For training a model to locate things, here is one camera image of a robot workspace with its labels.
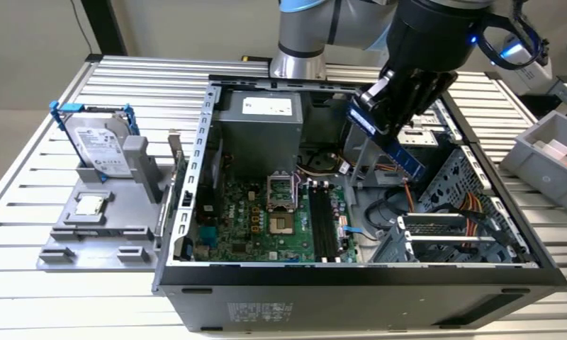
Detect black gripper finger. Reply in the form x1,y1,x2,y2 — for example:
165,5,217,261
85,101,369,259
396,70,459,137
356,69,409,135

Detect black upright post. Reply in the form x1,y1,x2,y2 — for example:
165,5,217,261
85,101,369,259
78,0,127,57

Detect black expansion slot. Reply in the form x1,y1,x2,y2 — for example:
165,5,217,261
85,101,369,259
196,203,218,225

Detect graphics card with metal bracket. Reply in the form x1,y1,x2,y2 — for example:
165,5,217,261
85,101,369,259
153,129,190,249

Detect green motherboard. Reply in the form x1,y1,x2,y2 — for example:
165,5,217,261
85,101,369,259
190,176,360,265

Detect grey power supply unit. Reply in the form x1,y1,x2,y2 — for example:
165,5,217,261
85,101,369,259
210,90,306,180

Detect CPU socket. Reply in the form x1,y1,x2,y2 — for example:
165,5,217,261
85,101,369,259
266,210,297,237

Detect black round cooler fan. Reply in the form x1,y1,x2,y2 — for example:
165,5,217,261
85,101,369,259
296,150,348,177

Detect orange yellow red wire bundle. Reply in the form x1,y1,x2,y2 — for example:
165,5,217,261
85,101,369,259
456,193,484,239

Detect open black PC case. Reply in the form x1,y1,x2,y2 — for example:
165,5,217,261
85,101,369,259
150,72,567,334

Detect metal optical drive cage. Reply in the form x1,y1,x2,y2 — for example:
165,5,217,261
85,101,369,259
344,98,459,186

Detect grey parts rack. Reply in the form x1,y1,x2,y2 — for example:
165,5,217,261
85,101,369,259
35,137,170,273

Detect metal socket cover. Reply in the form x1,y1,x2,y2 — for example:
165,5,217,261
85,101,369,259
265,172,297,210

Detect hard disk in blue carrier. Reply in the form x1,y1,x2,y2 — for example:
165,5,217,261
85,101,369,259
47,101,141,185

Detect black RAM slot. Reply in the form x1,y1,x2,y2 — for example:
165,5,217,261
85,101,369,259
325,181,340,262
309,181,322,262
314,181,329,262
320,181,334,262

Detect silver CPU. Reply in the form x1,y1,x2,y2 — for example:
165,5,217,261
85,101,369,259
73,196,105,217

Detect white box in bin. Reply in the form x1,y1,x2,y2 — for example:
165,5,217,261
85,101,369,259
531,139,567,163

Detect metal disk bay cage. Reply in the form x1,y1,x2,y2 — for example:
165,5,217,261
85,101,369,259
372,211,523,264

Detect black camera cable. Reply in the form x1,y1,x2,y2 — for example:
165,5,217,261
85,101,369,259
471,0,552,68

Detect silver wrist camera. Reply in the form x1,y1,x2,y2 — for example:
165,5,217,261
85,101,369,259
493,33,555,97

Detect grey plastic bin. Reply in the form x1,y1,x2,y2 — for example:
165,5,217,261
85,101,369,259
499,109,567,210

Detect teal expansion slot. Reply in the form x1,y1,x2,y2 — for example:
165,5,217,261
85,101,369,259
197,226,218,249

